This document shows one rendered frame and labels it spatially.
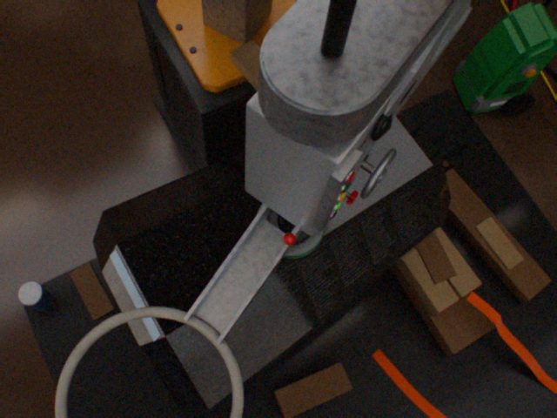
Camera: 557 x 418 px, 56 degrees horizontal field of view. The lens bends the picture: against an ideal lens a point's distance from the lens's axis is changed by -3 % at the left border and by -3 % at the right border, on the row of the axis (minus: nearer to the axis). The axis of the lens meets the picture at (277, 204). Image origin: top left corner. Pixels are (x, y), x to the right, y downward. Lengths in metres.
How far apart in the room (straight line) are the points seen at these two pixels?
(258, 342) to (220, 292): 0.29
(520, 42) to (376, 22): 1.83
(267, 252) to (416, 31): 0.78
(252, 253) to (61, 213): 1.38
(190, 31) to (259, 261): 0.98
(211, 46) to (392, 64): 1.21
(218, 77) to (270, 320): 0.88
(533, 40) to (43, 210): 2.42
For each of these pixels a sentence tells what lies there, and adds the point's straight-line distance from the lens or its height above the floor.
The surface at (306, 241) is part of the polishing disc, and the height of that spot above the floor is 0.83.
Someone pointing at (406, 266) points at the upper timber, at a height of 0.20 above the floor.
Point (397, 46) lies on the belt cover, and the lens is 0.98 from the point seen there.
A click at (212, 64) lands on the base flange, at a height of 0.78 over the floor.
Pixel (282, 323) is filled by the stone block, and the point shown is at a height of 0.66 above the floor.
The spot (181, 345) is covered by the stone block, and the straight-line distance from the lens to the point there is 1.67.
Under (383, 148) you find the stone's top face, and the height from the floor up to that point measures 0.80.
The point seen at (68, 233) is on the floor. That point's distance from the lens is 2.67.
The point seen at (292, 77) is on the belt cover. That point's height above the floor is 1.67.
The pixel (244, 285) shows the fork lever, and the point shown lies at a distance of 1.53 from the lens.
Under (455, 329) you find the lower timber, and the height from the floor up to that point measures 0.11.
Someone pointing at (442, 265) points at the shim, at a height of 0.22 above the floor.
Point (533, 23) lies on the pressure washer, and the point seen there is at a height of 0.57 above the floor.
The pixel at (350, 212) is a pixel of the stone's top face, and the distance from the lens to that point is 1.75.
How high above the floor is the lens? 2.41
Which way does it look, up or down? 68 degrees down
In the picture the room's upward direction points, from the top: 9 degrees clockwise
